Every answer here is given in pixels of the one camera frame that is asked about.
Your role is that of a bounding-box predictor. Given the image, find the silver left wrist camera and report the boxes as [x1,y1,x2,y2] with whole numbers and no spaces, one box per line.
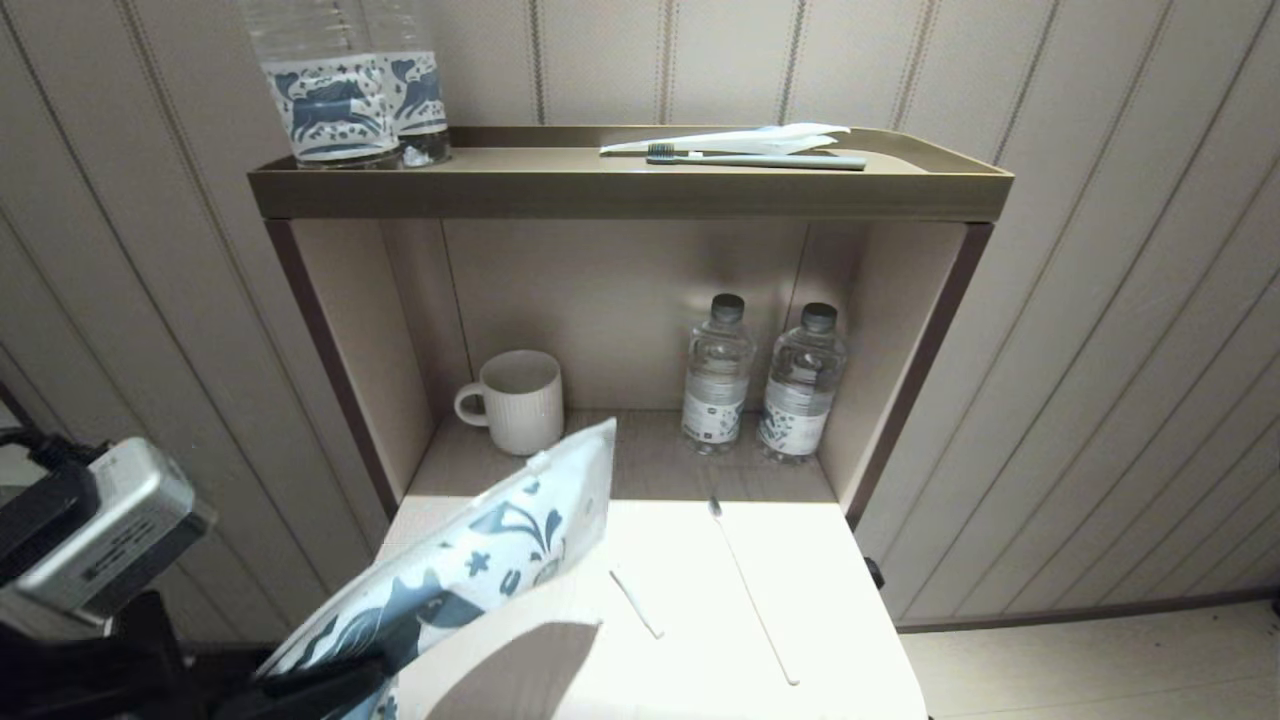
[0,437,216,626]

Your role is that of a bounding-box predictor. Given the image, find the small water bottle grey cap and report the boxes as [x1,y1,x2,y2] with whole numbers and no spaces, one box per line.
[757,303,848,465]
[681,294,756,456]

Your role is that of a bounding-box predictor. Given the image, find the brass coloured shelf tray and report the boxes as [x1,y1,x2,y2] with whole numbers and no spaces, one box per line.
[248,125,1015,223]

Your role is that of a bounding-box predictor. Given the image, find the small white toothpaste tube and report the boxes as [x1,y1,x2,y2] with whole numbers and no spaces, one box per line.
[609,568,664,639]

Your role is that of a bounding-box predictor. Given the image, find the white paper wrapper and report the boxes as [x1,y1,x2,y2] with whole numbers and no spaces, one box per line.
[600,123,851,157]

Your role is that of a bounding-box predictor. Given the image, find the black left camera cable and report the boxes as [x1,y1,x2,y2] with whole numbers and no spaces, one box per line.
[0,428,96,481]

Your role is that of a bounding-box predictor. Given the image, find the large bottle blue deer label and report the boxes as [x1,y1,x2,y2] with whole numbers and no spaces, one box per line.
[240,0,403,169]
[362,0,453,167]

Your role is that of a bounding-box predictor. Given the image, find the beige wooden shelf cabinet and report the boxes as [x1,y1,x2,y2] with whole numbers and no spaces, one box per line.
[265,218,996,720]

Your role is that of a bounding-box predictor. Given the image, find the grey green toothbrush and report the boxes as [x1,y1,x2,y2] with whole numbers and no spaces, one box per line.
[645,144,867,171]

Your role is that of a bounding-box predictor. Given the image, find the white toothbrush dark bristles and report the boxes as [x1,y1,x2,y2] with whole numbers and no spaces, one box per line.
[708,496,799,686]

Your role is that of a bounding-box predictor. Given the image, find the white ribbed ceramic mug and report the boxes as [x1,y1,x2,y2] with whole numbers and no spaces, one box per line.
[455,350,565,457]

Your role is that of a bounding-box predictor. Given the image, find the blue white patterned zip pouch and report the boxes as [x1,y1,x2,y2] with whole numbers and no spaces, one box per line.
[255,418,618,720]

